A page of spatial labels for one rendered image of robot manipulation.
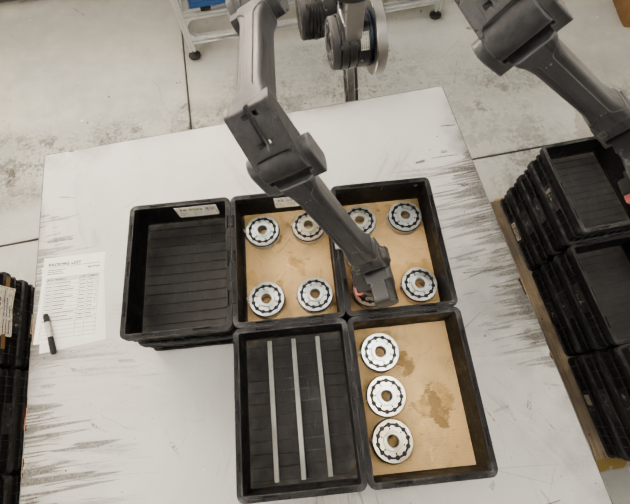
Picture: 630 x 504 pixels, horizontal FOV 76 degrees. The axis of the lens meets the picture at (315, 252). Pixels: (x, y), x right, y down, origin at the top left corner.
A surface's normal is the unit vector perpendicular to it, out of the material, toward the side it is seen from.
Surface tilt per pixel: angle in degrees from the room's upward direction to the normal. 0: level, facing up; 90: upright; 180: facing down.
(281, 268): 0
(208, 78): 0
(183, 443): 0
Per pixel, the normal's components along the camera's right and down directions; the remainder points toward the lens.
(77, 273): -0.03, -0.37
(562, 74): 0.13, 0.90
